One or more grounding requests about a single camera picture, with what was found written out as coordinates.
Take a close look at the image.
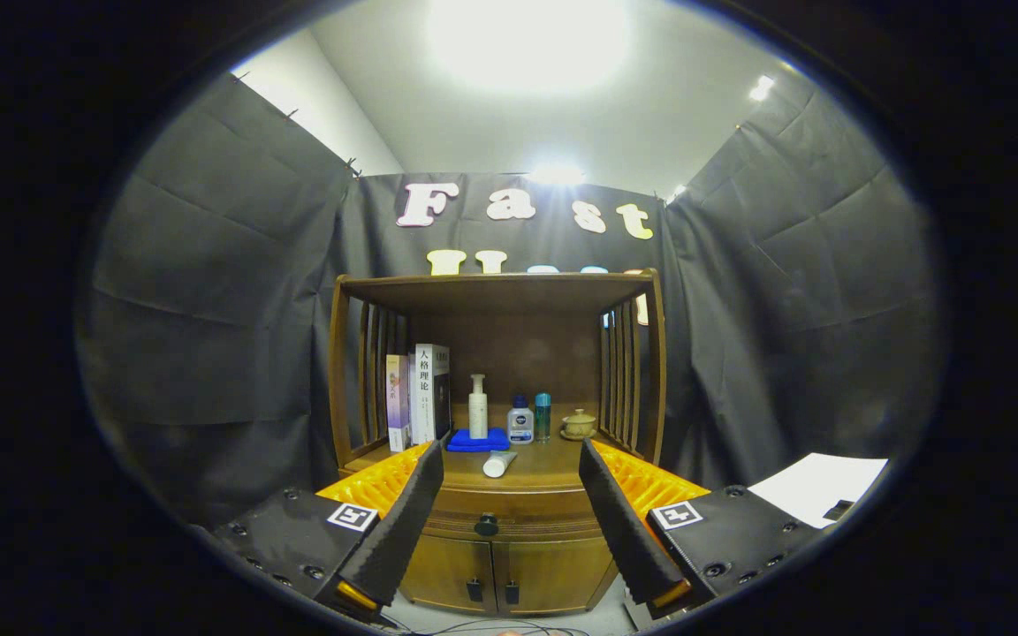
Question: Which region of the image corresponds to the black cable bundle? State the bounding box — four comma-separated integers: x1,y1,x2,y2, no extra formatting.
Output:
381,617,594,636

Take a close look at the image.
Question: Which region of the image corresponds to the beige lidded teacup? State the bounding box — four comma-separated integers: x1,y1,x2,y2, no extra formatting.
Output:
559,408,599,441

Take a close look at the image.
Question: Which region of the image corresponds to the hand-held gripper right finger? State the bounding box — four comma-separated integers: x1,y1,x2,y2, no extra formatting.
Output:
578,437,855,619

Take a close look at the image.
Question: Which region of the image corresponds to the wooden countertop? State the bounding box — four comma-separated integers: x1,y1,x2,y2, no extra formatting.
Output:
341,428,642,494

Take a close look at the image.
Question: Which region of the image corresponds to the white pump bottle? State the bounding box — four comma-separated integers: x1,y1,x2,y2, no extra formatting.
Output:
468,374,490,440

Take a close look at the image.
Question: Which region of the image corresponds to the white bottle blue cap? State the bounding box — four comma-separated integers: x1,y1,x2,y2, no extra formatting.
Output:
507,395,536,445

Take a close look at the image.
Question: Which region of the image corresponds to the purple book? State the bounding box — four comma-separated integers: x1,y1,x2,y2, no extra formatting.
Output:
385,354,412,453

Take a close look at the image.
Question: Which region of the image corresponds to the blue folded cloth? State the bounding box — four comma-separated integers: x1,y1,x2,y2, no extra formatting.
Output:
445,428,512,453

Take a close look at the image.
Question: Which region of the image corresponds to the brown wooden drawer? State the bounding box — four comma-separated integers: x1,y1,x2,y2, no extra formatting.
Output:
425,488,603,541

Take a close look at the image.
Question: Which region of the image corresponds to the wooden cabinet door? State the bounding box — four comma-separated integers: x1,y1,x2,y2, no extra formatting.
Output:
399,534,497,615
493,534,618,617

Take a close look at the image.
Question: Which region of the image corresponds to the thick white black book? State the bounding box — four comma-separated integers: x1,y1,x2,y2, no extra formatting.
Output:
414,343,452,445

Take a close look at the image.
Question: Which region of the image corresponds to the brown wooden cabinet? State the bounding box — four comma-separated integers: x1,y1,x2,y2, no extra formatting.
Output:
328,269,669,617

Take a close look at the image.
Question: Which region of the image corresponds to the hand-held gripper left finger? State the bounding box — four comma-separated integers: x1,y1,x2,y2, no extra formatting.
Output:
209,440,445,617

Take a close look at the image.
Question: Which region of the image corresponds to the white table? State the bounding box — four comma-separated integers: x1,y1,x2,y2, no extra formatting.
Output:
748,452,890,529

